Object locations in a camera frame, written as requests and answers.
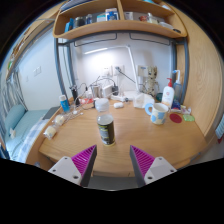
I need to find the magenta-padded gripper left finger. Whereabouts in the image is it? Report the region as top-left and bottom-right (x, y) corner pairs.
(48, 144), (98, 188)

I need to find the white tape roll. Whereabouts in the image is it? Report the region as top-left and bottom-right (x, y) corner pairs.
(43, 125), (58, 140)
(54, 114), (67, 126)

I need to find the steel cup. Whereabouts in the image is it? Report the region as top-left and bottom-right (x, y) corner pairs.
(90, 84), (103, 99)

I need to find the clear blue spray bottle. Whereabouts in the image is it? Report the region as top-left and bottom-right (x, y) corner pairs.
(172, 69), (184, 104)

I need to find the white desk lamp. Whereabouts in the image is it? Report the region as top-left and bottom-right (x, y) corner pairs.
(83, 44), (143, 101)

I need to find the white and pink small packet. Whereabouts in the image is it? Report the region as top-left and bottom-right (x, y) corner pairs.
(179, 105), (193, 116)

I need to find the white wall box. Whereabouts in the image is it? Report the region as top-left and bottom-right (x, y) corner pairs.
(137, 64), (149, 78)

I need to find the grey metal desk frame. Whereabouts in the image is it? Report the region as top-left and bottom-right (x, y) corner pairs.
(53, 31), (190, 101)

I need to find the white earbuds case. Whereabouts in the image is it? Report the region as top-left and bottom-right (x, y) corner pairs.
(113, 101), (125, 110)

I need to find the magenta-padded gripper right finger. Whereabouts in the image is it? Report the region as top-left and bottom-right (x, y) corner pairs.
(129, 144), (178, 188)

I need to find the bed with light blue sheet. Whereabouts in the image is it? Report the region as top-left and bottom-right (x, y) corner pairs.
(0, 103), (51, 164)

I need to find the clear bottle with dark label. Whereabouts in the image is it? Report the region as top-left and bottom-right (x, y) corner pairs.
(95, 97), (117, 147)

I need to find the white crumpled tissue pack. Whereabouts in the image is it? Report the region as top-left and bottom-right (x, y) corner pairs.
(132, 92), (156, 110)

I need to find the brown tree creature figurine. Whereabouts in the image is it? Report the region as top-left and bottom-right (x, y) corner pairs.
(143, 65), (160, 98)

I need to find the small blue and white bottle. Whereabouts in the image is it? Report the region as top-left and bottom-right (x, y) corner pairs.
(58, 94), (71, 114)

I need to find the white charger block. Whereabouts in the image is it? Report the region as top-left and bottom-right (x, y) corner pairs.
(101, 84), (115, 98)

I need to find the white pump bottle red nozzle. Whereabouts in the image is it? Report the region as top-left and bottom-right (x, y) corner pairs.
(161, 77), (176, 108)

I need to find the wooden shelf unit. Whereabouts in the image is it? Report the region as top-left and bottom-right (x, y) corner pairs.
(52, 0), (188, 42)

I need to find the white mug with blue patches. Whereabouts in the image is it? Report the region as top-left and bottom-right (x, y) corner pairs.
(144, 102), (170, 126)

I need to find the dark blue packet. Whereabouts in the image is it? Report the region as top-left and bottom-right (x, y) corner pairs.
(170, 99), (183, 112)

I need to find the small green packet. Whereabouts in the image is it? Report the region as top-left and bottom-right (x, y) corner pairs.
(182, 114), (196, 122)

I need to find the flat round red coaster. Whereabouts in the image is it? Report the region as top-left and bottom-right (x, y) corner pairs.
(169, 113), (183, 124)

